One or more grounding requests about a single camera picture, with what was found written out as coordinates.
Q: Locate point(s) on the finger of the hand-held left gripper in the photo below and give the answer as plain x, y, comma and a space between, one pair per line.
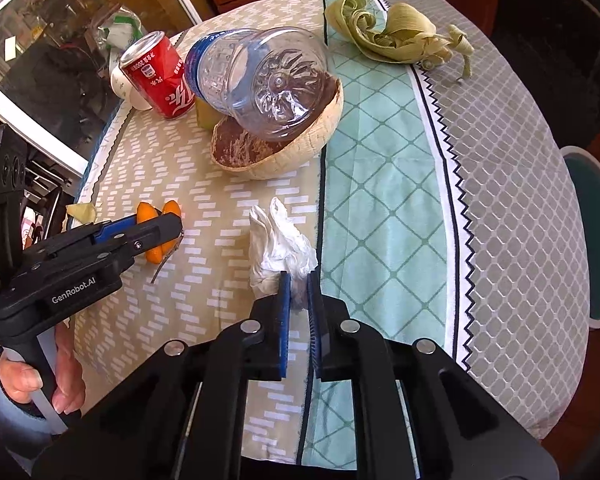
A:
115, 227
150, 237

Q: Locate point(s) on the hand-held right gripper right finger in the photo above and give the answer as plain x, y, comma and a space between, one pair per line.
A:
314, 330

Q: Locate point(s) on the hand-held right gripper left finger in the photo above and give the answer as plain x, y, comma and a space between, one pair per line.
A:
280, 330

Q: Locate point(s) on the orange peel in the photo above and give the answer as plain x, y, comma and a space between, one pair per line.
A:
159, 255

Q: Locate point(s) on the thin brown stem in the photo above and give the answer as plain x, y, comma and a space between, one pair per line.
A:
162, 270

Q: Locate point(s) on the white tissue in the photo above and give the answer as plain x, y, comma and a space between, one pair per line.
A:
275, 245

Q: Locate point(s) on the pale green rind piece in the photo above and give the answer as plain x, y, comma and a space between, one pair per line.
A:
207, 117

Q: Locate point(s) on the white paper cup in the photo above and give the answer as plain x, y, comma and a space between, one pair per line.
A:
122, 87

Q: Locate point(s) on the red drink can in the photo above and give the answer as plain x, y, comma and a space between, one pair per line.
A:
160, 80

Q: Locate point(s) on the woven bamboo bowl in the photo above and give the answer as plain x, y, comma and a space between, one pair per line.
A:
290, 152

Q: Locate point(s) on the clear plastic bottle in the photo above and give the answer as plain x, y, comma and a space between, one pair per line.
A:
260, 80

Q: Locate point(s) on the green bamboo leaf wrappers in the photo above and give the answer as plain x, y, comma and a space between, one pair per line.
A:
405, 30

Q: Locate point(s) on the person's left hand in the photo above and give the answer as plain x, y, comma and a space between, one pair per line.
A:
25, 380

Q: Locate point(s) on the yellow-green peel scrap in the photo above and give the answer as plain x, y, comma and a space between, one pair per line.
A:
82, 212

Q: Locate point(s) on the dark wooden chair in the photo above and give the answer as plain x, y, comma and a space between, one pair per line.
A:
50, 180

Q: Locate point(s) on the patterned tablecloth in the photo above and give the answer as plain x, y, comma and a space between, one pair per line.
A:
380, 185

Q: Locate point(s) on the glass sliding door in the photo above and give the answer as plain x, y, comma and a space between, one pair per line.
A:
55, 60

